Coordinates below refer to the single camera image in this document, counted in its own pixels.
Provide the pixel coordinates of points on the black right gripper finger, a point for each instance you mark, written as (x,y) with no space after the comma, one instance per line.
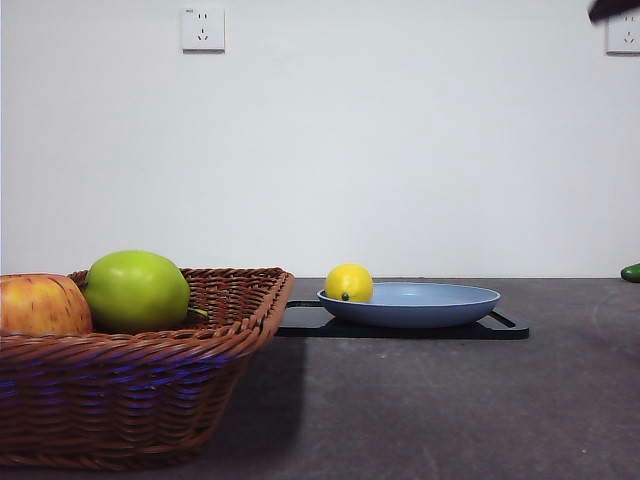
(612,9)

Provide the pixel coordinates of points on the blue round plate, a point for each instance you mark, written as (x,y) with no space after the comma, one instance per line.
(415,307)

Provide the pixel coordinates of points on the yellow lemon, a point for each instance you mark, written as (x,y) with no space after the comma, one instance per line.
(350,282)

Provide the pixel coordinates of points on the brown wicker basket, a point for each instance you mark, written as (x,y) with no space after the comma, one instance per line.
(125,400)

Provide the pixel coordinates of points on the dark green cucumber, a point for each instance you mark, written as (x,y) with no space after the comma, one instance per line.
(632,271)

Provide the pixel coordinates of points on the black flat tray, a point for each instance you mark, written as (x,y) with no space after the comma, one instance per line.
(300,323)

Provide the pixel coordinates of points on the green apple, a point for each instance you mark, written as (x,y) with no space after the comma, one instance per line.
(135,290)

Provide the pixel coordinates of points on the red yellow apple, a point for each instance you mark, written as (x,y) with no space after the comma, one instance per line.
(35,305)

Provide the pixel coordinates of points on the white wall socket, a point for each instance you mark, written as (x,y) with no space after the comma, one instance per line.
(625,37)
(202,30)

